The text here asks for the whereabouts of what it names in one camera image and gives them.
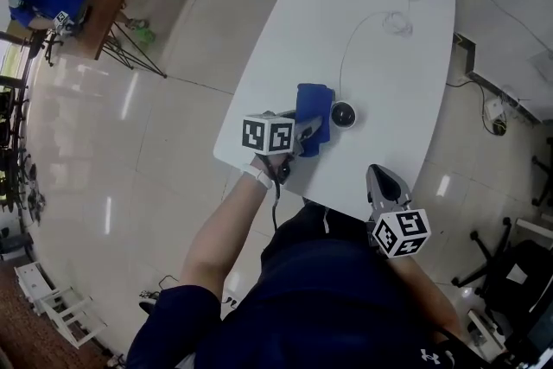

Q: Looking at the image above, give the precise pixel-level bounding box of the person's left hand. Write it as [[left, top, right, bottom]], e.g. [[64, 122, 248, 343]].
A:
[[251, 152, 289, 177]]

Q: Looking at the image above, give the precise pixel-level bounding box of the white wooden stool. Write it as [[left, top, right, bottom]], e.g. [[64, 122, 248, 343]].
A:
[[13, 259, 108, 350]]

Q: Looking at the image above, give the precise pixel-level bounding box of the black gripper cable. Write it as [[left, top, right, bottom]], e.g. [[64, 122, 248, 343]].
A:
[[268, 159, 283, 232]]

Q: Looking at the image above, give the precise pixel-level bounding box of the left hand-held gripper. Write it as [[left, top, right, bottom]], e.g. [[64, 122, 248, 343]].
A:
[[241, 109, 324, 185]]

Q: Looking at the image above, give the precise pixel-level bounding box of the white wristband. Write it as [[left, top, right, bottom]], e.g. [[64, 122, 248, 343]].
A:
[[240, 162, 274, 189]]

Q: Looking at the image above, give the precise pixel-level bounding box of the small round device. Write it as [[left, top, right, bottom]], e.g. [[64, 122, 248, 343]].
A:
[[329, 99, 359, 130]]

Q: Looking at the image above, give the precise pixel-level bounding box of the white wall socket box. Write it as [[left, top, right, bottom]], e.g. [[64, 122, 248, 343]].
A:
[[482, 96, 507, 121]]

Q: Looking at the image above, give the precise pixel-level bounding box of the thin white device cable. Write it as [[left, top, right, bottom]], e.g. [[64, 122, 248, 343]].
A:
[[338, 10, 416, 101]]

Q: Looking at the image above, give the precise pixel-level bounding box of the black office chair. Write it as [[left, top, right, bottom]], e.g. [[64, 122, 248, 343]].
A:
[[23, 28, 65, 67], [450, 216, 553, 364]]

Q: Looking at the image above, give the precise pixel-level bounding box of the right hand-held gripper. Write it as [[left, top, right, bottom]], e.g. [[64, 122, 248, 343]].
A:
[[365, 163, 433, 260]]

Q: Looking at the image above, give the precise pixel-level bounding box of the person's left forearm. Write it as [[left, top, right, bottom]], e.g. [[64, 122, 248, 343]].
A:
[[178, 175, 272, 297]]

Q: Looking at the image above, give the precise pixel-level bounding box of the black chair base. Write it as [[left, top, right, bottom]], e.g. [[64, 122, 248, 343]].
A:
[[530, 154, 553, 209]]

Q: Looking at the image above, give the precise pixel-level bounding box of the person's dark navy shirt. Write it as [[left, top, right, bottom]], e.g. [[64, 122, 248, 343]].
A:
[[124, 201, 513, 369]]

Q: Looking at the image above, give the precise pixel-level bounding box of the person's right forearm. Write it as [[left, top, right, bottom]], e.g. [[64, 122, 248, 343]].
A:
[[387, 253, 461, 336]]

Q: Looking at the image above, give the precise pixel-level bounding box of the blue cloth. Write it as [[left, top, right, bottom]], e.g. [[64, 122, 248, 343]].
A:
[[294, 82, 336, 159]]

